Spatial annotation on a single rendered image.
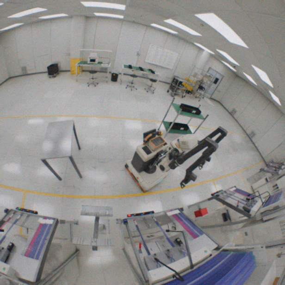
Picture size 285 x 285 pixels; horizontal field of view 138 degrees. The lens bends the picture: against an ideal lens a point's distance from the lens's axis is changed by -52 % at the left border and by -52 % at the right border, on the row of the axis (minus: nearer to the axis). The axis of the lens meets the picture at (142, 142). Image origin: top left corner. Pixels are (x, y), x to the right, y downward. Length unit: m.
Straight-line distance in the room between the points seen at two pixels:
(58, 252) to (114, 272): 1.00
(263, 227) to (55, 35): 8.84
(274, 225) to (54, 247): 2.48
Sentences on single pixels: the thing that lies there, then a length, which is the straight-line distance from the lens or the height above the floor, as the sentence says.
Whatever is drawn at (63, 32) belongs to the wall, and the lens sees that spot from 7.21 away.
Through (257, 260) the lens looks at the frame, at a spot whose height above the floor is 1.65.
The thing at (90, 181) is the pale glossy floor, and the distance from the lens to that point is 2.20.
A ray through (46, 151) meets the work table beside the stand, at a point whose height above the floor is 0.80.
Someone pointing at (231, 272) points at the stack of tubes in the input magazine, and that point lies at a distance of 0.79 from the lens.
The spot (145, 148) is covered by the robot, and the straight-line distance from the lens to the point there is 1.63.
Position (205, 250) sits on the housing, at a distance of 1.08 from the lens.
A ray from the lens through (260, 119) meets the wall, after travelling 9.39.
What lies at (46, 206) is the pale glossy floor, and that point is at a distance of 2.35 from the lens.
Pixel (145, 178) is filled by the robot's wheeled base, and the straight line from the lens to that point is 2.00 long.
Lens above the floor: 2.06
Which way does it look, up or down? 48 degrees down
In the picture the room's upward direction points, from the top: 23 degrees clockwise
